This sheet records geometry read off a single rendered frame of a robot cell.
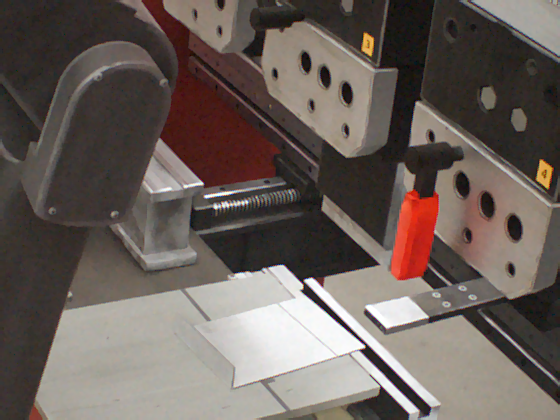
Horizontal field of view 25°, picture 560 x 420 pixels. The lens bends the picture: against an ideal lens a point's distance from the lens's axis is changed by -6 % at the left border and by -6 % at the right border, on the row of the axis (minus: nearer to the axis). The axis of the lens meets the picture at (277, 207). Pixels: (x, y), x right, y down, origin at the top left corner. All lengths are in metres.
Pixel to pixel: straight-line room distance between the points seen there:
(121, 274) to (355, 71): 0.50
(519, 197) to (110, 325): 0.39
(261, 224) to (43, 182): 1.09
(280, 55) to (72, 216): 0.56
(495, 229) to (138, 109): 0.41
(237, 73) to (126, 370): 0.74
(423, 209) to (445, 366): 2.01
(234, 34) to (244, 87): 0.58
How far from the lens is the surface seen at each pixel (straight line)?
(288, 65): 1.01
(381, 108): 0.93
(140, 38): 0.46
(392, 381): 1.04
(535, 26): 0.77
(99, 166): 0.46
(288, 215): 1.56
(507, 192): 0.80
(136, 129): 0.46
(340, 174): 1.03
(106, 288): 1.32
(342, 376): 1.02
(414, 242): 0.84
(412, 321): 1.10
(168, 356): 1.02
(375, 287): 3.06
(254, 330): 1.06
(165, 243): 1.37
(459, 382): 2.79
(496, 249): 0.82
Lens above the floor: 1.59
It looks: 29 degrees down
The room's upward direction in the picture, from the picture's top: 8 degrees clockwise
